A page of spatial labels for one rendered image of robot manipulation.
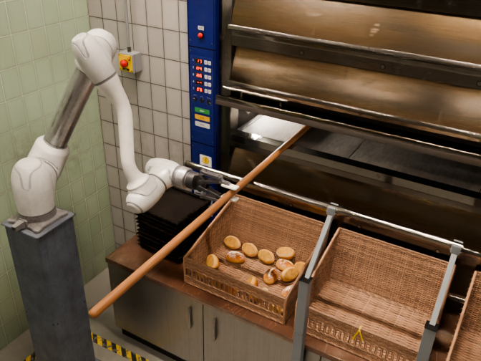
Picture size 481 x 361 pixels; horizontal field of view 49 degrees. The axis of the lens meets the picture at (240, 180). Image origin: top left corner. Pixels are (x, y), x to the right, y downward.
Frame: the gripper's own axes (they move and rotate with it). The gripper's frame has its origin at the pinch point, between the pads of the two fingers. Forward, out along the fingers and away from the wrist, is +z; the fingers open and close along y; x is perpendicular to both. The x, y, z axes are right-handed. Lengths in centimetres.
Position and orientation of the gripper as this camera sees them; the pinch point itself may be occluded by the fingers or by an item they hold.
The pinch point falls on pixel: (230, 192)
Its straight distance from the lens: 212.9
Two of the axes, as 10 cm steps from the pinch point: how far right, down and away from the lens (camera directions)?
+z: 8.6, 2.6, -4.3
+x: -5.0, 4.1, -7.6
